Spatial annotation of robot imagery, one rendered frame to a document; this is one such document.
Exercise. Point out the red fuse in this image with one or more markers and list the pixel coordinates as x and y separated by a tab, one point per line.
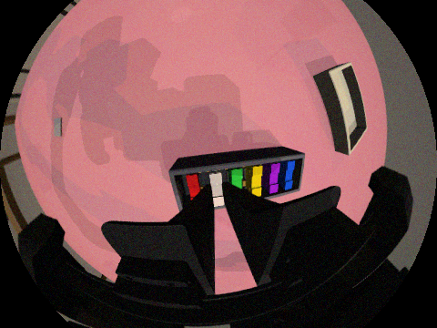
194	184

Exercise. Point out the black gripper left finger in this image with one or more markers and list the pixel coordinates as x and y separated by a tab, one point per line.
189	236

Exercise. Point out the green fuse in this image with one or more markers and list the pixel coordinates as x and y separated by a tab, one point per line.
236	177

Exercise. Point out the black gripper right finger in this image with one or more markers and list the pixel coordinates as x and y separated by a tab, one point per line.
261	224

